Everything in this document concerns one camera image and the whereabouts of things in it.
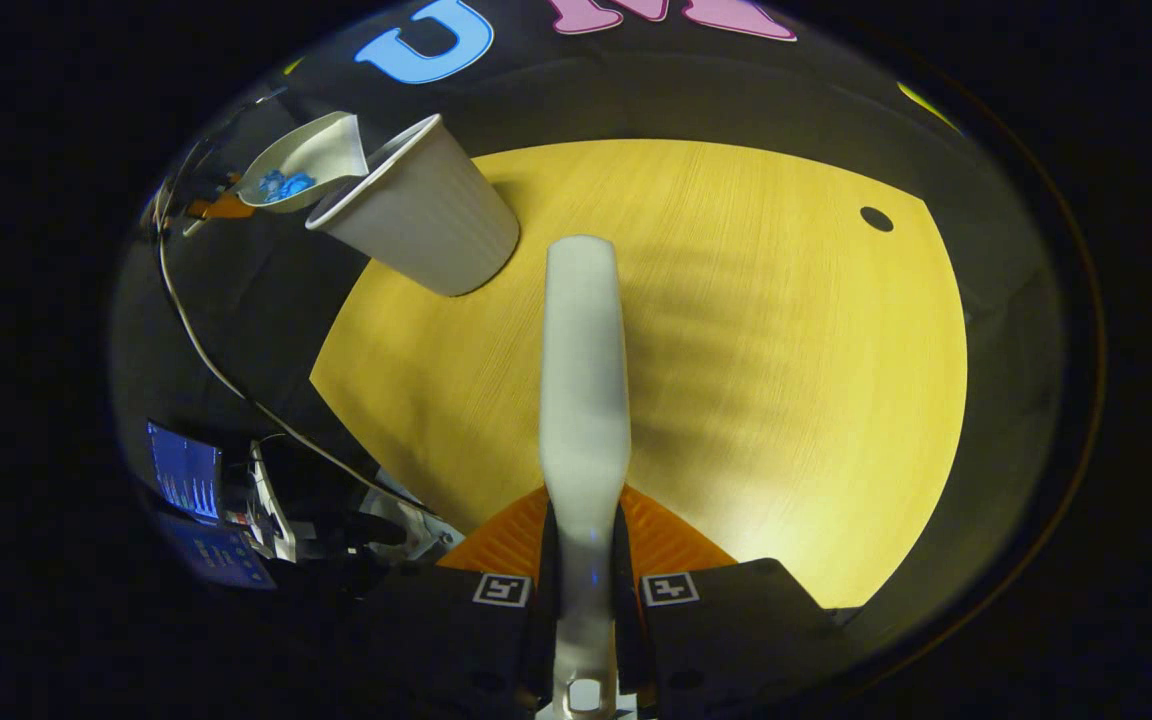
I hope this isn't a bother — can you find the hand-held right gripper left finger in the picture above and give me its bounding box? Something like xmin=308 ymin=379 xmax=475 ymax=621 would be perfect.
xmin=376 ymin=486 xmax=559 ymax=720

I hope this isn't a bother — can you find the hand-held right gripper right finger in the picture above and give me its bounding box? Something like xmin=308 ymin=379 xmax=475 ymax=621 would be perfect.
xmin=616 ymin=485 xmax=837 ymax=720

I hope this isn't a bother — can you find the blue paper trash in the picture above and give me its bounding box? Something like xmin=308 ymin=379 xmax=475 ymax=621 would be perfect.
xmin=258 ymin=170 xmax=317 ymax=204

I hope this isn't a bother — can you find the white plastic dustpan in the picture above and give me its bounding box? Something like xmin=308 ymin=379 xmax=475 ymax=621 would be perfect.
xmin=236 ymin=112 xmax=369 ymax=214

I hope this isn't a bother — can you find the grey plastic garbage bin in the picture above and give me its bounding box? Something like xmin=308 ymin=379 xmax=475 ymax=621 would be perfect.
xmin=306 ymin=113 xmax=522 ymax=298

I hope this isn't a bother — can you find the small white broom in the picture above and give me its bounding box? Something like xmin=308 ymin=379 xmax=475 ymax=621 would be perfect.
xmin=534 ymin=235 xmax=634 ymax=720

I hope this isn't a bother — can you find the blue lit tablet screen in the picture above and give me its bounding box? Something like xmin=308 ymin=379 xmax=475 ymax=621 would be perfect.
xmin=158 ymin=512 xmax=279 ymax=591

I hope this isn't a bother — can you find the blue lit monitor screen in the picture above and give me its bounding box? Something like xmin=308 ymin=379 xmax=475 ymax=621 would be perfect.
xmin=144 ymin=420 xmax=227 ymax=526

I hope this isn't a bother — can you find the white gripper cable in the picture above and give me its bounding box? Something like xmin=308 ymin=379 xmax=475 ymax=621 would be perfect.
xmin=156 ymin=230 xmax=437 ymax=517

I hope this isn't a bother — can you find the white metal frame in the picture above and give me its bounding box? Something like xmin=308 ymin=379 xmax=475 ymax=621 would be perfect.
xmin=236 ymin=440 xmax=457 ymax=566

